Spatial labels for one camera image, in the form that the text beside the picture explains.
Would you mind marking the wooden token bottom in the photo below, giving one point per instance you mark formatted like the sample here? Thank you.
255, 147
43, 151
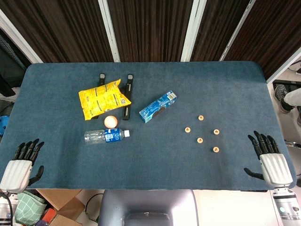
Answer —
216, 149

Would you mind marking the brown cardboard box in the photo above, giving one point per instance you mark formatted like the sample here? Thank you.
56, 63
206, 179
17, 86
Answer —
61, 197

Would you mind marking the wooden token top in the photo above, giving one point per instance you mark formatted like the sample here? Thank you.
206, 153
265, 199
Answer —
200, 117

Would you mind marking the blue table cloth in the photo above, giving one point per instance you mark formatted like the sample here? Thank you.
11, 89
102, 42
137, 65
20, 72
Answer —
164, 164

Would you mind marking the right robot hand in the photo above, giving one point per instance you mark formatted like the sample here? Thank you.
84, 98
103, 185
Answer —
276, 169

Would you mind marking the grey sneaker shoe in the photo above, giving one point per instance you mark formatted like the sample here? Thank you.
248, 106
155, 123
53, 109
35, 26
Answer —
281, 96

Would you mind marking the blue plastic barrel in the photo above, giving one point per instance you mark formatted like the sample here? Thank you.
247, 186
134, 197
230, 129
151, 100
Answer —
3, 124

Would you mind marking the grey robot torso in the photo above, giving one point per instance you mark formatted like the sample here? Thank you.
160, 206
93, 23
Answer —
145, 202

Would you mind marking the cream orange ball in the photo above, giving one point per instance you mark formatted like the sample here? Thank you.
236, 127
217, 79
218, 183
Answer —
110, 122

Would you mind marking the yellow snack bag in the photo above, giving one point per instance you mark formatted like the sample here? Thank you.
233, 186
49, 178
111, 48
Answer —
103, 99

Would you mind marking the blue cookie box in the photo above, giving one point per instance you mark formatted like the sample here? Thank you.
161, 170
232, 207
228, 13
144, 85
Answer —
156, 107

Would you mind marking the white partition frame post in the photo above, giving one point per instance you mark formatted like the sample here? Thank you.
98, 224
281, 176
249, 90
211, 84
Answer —
193, 30
18, 40
238, 30
284, 66
110, 30

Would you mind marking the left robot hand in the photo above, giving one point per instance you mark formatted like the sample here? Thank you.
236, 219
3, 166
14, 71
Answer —
16, 174

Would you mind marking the clear plastic water bottle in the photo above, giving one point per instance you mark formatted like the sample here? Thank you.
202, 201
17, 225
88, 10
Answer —
113, 135

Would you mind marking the person leg light trousers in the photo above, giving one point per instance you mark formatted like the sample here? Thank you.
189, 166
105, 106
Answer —
294, 96

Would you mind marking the green checked bag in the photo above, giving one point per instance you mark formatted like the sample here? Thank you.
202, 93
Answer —
28, 207

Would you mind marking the wooden token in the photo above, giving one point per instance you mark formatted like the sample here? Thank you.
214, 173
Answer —
187, 129
200, 140
200, 117
216, 132
216, 149

